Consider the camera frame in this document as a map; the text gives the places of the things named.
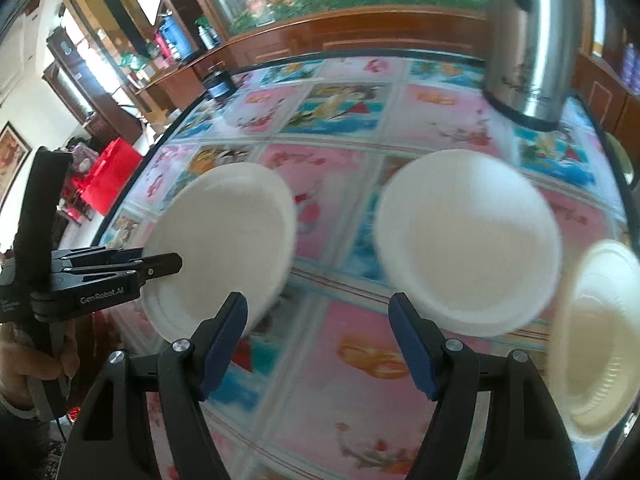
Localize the green and white bottle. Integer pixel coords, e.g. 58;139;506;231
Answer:
195;15;221;52

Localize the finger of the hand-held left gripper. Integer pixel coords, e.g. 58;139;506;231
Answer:
50;246;146;267
60;253;184;287

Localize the white disposable bowl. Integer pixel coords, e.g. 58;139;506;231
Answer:
374;149;563;338
140;162;298;346

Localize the purple can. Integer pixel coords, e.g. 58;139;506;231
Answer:
621;44;640;90

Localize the wooden partition cabinet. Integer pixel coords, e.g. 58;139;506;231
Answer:
135;4;493;126

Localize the dark lidded jar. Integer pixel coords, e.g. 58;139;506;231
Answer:
202;62;236;101

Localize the person's left hand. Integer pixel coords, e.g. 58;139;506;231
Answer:
0;319;80;406

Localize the framed wall picture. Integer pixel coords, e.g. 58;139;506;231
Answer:
0;122;32;202

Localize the stainless steel thermos jug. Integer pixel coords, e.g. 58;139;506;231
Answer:
480;0;586;131

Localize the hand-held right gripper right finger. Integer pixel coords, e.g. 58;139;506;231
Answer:
388;292;583;480

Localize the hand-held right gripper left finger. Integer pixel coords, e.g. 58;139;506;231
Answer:
59;291;249;480

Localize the blue plastic jug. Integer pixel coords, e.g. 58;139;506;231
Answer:
157;12;193;61

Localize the cream ribbed plastic bowl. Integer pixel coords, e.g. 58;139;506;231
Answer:
547;240;640;443

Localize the printed plastic tablecloth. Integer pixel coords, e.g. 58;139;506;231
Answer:
95;50;633;480

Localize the pink bottle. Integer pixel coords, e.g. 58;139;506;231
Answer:
155;30;177;62

